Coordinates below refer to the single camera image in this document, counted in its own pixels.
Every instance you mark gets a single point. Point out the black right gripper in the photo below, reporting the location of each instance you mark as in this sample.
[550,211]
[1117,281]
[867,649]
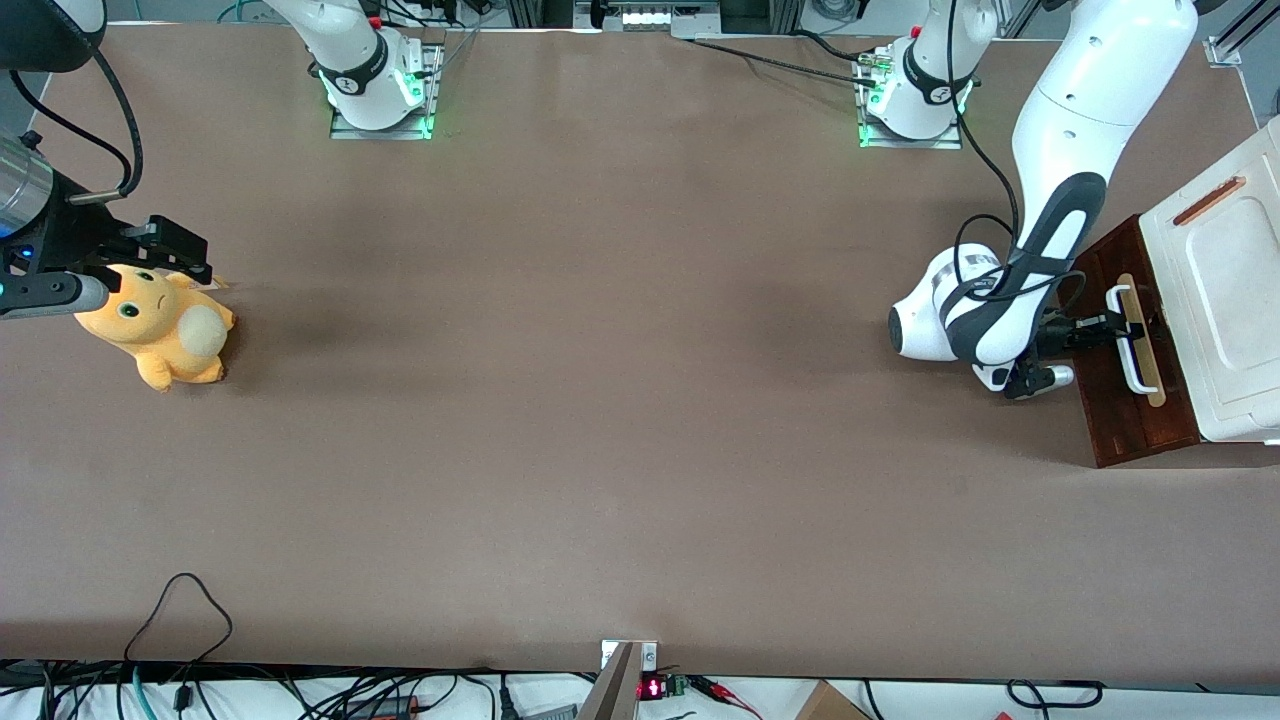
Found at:
[72,232]

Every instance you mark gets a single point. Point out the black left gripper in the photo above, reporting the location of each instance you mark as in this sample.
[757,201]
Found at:
[1058,335]

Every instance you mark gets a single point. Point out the dark wood drawer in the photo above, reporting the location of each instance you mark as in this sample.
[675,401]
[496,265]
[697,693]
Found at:
[1105,410]

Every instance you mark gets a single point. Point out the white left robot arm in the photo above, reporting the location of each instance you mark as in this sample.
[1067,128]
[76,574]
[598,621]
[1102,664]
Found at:
[1100,80]

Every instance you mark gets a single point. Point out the orange plush toy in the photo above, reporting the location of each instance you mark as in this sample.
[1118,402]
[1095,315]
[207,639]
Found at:
[160,330]

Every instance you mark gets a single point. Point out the white-topped dark wood cabinet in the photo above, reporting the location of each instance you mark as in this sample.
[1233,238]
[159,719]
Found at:
[1230,300]

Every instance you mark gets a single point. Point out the copper bar on cabinet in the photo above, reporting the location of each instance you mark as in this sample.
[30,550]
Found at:
[1208,201]

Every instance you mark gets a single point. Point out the brown cardboard box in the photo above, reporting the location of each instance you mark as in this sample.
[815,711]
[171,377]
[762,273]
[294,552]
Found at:
[830,705]

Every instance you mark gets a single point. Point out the white lit power strip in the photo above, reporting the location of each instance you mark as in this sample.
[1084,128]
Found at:
[650,17]

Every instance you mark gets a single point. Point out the red display circuit board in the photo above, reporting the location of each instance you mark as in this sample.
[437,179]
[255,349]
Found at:
[653,688]

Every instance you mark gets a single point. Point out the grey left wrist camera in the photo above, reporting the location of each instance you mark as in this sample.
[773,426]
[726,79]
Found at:
[1050,377]

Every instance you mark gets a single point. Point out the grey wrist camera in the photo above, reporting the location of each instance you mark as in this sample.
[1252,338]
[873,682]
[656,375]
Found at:
[50,295]
[1050,377]

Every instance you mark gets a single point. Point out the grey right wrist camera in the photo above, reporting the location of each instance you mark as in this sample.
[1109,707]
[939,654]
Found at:
[50,295]

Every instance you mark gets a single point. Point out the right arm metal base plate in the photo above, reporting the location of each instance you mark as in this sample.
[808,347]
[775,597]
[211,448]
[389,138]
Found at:
[345,131]

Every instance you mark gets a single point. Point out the aluminium corner bracket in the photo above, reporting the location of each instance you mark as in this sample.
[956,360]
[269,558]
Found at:
[1225,50]

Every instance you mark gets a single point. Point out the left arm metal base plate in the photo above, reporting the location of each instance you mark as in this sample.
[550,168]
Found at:
[880,141]

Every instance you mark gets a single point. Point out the grey camera mount bar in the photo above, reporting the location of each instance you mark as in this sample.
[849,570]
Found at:
[612,690]

